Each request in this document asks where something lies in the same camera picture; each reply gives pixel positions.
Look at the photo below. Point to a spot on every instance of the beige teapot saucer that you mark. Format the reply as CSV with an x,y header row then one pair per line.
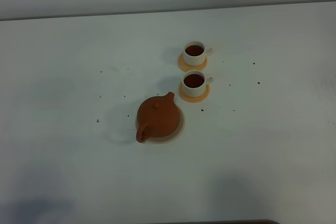
x,y
178,132

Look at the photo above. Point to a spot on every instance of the near white teacup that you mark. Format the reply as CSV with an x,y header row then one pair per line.
x,y
195,82

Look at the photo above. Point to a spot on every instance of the orange coaster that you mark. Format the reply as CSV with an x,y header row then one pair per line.
x,y
185,67
193,99

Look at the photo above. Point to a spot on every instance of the far white teacup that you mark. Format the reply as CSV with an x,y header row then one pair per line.
x,y
195,53

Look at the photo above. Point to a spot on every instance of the far orange coaster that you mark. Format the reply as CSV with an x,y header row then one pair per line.
x,y
185,67

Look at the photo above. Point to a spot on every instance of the brown clay teapot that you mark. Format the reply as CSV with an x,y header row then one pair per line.
x,y
160,102

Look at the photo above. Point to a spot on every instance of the near orange coaster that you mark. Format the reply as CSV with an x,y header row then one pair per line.
x,y
193,99

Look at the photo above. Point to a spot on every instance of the white teacup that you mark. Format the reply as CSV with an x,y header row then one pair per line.
x,y
195,82
195,53

